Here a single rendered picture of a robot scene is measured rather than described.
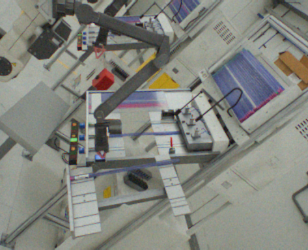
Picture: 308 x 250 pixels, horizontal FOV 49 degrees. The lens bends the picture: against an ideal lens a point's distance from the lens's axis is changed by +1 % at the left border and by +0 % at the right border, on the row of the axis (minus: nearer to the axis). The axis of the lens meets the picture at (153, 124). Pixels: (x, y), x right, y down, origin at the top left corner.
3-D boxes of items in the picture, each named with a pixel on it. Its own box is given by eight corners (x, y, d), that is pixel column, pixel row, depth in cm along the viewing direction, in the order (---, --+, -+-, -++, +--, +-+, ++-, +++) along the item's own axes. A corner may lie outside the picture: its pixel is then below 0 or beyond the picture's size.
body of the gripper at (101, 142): (107, 138, 166) (107, 126, 162) (109, 152, 158) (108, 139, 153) (94, 139, 165) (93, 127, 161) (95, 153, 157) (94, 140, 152)
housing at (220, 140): (210, 161, 184) (215, 141, 176) (189, 111, 223) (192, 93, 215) (224, 160, 185) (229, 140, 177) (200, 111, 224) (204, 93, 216)
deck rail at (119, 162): (86, 170, 171) (85, 161, 168) (86, 167, 173) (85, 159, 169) (219, 161, 182) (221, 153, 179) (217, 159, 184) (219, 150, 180)
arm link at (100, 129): (94, 120, 155) (94, 127, 151) (109, 119, 156) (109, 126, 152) (94, 131, 159) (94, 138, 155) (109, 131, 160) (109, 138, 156)
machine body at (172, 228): (49, 253, 207) (118, 198, 187) (58, 173, 263) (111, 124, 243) (126, 282, 240) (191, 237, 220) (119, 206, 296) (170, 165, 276)
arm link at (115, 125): (96, 108, 158) (95, 111, 150) (120, 107, 159) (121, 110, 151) (97, 133, 160) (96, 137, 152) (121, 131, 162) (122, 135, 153)
